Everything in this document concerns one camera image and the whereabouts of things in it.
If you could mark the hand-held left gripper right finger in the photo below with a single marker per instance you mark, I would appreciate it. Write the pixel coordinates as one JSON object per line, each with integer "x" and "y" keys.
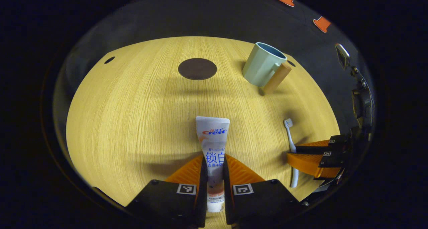
{"x": 227, "y": 202}

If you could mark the white toothpaste tube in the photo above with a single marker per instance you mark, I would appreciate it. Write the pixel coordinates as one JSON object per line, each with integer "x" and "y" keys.
{"x": 213, "y": 138}

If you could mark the white toothbrush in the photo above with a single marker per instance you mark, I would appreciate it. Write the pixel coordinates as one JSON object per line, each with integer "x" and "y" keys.
{"x": 291, "y": 140}

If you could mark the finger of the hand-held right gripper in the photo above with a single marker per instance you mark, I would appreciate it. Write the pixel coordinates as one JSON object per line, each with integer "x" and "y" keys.
{"x": 311, "y": 149}
{"x": 304, "y": 162}

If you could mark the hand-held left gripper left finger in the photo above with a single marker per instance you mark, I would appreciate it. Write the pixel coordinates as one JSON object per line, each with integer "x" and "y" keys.
{"x": 203, "y": 202}

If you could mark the black backdrop cloth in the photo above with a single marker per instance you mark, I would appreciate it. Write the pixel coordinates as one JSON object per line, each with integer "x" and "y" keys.
{"x": 200, "y": 15}

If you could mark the dark round coaster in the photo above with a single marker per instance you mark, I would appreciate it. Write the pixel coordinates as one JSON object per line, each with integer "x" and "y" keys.
{"x": 197, "y": 69}

